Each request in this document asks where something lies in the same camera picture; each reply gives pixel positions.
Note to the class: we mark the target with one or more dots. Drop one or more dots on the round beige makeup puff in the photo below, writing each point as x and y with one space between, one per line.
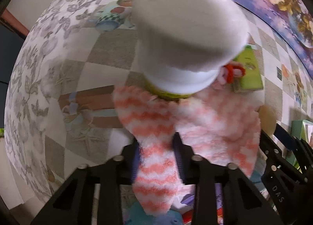
268 119

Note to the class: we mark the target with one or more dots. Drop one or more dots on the green tissue packet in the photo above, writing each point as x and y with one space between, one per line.
252 80

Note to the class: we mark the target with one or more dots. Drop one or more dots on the white green pill bottle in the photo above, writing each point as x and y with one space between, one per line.
183 45

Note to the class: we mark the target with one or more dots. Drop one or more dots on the teal shallow box tray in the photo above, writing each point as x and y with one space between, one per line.
302 129

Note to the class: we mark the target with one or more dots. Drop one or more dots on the flower painting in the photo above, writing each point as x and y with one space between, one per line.
291 20

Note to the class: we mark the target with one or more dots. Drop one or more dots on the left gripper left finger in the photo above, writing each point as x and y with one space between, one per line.
92 195

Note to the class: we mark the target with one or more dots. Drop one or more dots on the teal toy box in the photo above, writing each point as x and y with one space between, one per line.
135 215

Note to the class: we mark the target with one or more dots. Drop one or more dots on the pink white striped towel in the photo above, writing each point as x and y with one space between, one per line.
219 125

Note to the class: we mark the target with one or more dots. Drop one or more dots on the purple cartoon wipes packet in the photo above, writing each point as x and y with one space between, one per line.
186 203

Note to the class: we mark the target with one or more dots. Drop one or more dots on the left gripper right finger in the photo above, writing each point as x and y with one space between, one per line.
241 202

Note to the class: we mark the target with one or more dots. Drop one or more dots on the red white knot toy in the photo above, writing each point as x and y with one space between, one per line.
230 71

